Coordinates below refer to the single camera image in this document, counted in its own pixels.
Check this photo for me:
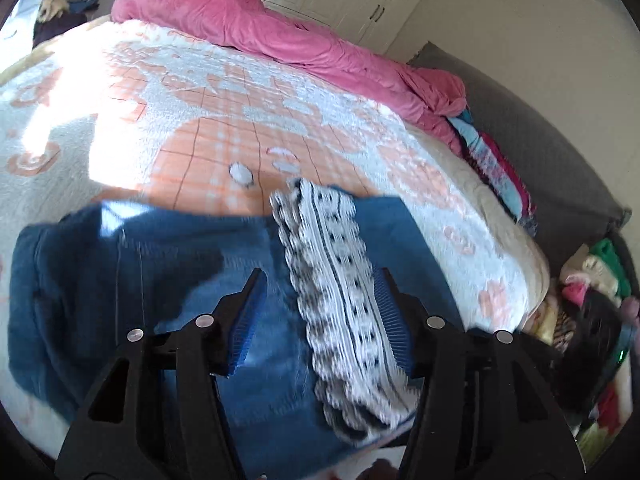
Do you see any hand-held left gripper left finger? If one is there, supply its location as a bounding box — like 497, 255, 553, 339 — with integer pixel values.
54, 267, 269, 480

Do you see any pink duvet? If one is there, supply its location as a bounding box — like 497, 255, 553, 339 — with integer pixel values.
111, 0, 469, 159

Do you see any white orange patterned blanket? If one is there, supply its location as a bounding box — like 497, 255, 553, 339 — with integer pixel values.
0, 19, 549, 480

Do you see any dark cloth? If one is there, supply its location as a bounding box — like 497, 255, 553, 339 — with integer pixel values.
32, 10, 89, 50

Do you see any beige stuffed toy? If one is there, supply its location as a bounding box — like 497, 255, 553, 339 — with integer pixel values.
39, 0, 71, 21

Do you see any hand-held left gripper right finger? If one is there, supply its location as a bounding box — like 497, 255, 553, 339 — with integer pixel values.
372, 267, 587, 480

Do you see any grey padded headboard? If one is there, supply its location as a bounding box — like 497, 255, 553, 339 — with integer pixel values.
407, 42, 632, 272

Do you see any blue denim pants lace hem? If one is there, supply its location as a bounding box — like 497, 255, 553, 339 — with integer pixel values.
7, 177, 467, 476

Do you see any striped folded blanket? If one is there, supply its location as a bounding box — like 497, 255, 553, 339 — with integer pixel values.
446, 109, 539, 237

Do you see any heap of colourful clothes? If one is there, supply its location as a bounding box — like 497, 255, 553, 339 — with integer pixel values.
525, 237, 639, 467

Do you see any beige bed sheet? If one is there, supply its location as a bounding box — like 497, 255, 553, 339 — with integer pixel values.
415, 125, 557, 332

